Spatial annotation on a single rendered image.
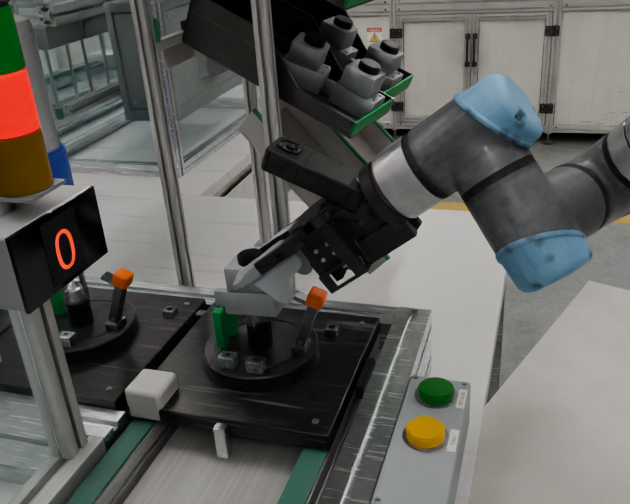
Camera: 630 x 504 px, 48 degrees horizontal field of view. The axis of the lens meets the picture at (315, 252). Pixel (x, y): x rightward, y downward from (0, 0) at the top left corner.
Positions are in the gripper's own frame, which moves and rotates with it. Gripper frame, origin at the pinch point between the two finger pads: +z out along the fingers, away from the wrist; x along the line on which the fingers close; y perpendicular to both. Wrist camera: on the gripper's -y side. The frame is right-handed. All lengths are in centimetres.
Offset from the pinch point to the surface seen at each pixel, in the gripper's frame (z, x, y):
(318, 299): -5.2, -0.9, 7.6
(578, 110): 17, 393, 101
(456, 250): 1, 56, 29
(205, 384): 10.8, -6.6, 7.5
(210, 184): 52, 82, -9
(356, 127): -12.7, 20.6, -3.4
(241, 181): 57, 102, -5
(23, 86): -8.5, -18.7, -25.4
